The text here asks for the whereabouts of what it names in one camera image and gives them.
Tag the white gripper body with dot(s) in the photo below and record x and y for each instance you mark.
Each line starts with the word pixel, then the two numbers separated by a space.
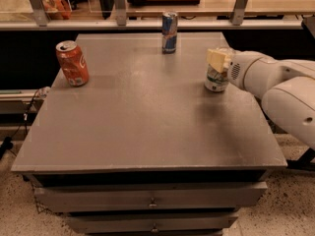
pixel 241 69

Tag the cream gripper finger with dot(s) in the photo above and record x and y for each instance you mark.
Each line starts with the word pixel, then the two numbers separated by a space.
pixel 219 58

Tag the crushed white 7up can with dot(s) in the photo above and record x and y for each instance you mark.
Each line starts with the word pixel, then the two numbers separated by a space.
pixel 215 81

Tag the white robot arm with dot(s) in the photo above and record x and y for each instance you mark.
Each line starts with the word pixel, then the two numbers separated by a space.
pixel 286 87

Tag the blue silver energy drink can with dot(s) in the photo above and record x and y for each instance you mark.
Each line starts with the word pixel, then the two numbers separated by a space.
pixel 169 32

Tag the orange soda can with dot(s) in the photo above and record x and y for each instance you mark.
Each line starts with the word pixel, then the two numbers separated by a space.
pixel 72 63

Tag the black stand leg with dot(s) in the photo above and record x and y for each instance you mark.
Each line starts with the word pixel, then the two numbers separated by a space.
pixel 305 162

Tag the orange snack bag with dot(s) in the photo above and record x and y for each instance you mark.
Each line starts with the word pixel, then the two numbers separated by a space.
pixel 57 6

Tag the grey upper drawer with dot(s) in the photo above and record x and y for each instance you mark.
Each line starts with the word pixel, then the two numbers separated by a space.
pixel 151 196

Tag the grey drawer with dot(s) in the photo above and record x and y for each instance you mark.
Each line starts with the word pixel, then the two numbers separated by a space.
pixel 151 196
pixel 151 222

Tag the grey lower drawer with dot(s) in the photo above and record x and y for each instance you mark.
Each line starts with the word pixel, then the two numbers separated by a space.
pixel 151 222

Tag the metal railing frame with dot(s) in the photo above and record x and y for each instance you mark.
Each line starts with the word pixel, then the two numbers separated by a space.
pixel 30 15

